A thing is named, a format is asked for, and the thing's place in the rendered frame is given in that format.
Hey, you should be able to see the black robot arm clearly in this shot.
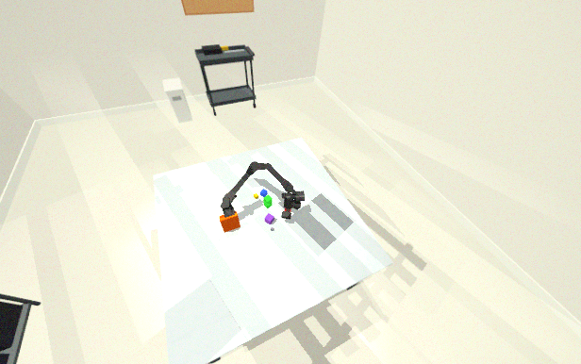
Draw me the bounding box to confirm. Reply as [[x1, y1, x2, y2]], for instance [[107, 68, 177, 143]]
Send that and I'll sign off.
[[220, 161, 306, 218]]

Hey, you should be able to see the purple cube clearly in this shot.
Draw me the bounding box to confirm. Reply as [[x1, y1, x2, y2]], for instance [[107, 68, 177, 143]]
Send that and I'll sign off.
[[264, 213, 274, 225]]

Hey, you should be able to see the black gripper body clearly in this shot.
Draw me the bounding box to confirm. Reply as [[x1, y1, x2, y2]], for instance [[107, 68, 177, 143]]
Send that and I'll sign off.
[[281, 201, 292, 219]]

